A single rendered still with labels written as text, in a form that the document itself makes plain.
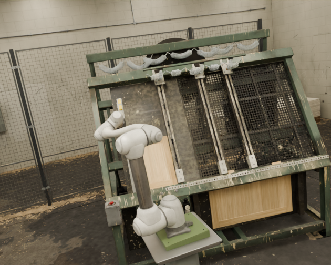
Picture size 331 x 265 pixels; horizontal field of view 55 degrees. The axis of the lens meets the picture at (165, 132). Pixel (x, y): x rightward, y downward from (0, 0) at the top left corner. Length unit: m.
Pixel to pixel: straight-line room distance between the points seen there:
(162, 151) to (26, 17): 5.47
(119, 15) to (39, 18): 1.77
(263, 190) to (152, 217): 1.59
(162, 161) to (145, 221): 0.93
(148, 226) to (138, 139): 0.62
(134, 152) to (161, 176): 0.98
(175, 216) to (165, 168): 0.78
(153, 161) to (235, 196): 0.96
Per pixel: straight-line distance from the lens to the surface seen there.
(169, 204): 2.34
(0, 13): 7.90
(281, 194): 3.65
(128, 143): 2.05
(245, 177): 3.13
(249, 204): 3.53
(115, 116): 2.59
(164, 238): 2.44
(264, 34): 4.18
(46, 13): 7.85
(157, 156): 3.06
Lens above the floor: 2.08
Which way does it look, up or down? 14 degrees down
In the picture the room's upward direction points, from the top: 8 degrees counter-clockwise
